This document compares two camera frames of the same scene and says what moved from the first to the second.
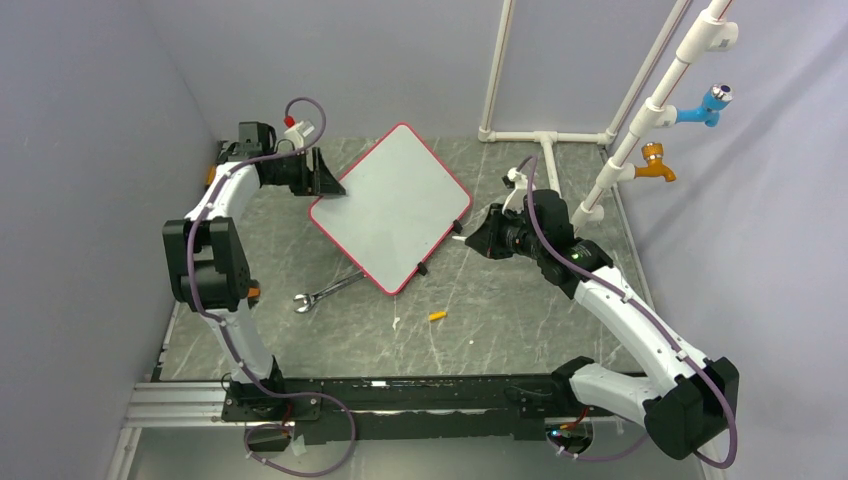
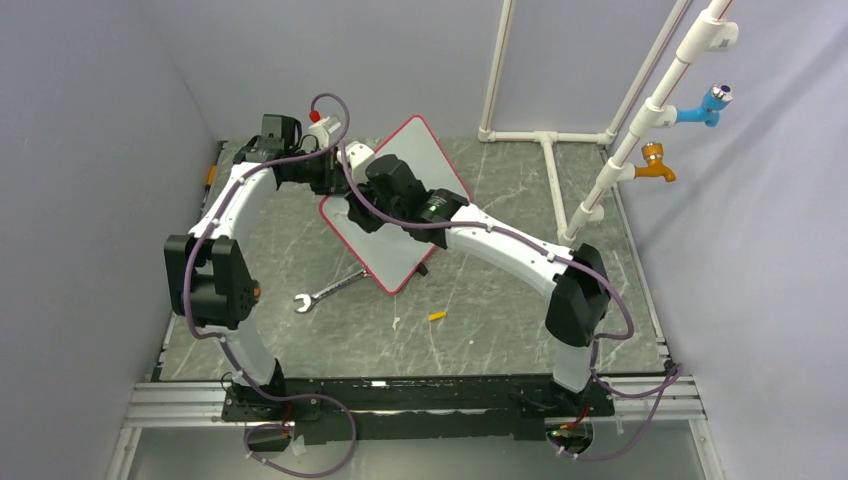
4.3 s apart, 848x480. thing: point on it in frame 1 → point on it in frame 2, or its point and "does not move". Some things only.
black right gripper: (487, 239) → (357, 213)
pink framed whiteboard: (400, 207) does not move
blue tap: (710, 112) does not move
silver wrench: (311, 298) does not move
